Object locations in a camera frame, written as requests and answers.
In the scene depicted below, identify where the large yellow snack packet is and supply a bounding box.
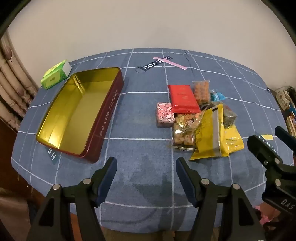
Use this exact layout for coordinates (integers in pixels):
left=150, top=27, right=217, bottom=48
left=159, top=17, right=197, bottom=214
left=188, top=103, right=230, bottom=161

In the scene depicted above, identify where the red and gold tin box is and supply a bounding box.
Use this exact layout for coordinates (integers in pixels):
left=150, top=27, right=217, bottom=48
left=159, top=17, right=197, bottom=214
left=36, top=67, right=125, bottom=164

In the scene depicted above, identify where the clear bag of nuts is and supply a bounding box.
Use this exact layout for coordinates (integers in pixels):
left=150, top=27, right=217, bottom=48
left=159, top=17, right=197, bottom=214
left=172, top=126, right=197, bottom=151

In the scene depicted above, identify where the patterned beige curtain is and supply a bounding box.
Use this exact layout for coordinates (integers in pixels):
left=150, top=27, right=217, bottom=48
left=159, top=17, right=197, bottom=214
left=0, top=35, right=40, bottom=135

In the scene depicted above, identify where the green tissue pack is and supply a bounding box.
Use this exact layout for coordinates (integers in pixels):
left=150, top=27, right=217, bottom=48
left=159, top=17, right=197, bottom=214
left=40, top=60, right=72, bottom=90

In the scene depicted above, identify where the small yellow snack packet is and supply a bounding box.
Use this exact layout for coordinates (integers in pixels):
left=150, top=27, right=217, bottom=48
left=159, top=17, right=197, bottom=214
left=223, top=124, right=245, bottom=154

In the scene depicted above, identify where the clear orange snack packet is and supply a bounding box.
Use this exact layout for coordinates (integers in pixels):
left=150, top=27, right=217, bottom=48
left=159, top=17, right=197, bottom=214
left=193, top=80, right=211, bottom=103

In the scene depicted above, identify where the blue checked tablecloth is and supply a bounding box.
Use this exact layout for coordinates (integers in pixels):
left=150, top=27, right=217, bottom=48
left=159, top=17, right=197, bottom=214
left=11, top=48, right=295, bottom=232

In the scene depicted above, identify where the pink patterned snack packet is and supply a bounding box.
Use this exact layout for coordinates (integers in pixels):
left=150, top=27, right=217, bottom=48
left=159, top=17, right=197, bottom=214
left=156, top=102, right=175, bottom=128

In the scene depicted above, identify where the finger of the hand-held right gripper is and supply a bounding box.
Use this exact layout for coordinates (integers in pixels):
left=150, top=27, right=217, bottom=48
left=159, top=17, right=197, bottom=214
left=247, top=135, right=284, bottom=171
left=275, top=126, right=296, bottom=154

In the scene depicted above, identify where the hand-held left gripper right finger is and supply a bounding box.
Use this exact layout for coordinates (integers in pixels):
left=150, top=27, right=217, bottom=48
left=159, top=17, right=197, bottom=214
left=176, top=158, right=266, bottom=241

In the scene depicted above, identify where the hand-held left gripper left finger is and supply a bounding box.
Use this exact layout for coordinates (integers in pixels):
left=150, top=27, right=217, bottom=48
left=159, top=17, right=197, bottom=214
left=26, top=157, right=117, bottom=241

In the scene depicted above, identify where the dark grey snack packet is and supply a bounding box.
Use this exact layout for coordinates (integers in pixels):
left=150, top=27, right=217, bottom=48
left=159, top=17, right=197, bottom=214
left=222, top=107, right=238, bottom=129

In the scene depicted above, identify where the pile of boxes and books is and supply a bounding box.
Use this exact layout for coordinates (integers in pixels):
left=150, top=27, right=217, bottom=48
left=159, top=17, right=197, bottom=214
left=275, top=86, right=296, bottom=139

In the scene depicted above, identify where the blue candy packet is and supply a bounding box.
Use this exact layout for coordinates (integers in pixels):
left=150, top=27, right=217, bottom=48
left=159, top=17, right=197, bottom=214
left=209, top=91, right=225, bottom=102

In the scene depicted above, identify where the red snack packet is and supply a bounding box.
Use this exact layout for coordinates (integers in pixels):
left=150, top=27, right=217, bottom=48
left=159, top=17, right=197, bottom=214
left=168, top=84, right=201, bottom=114

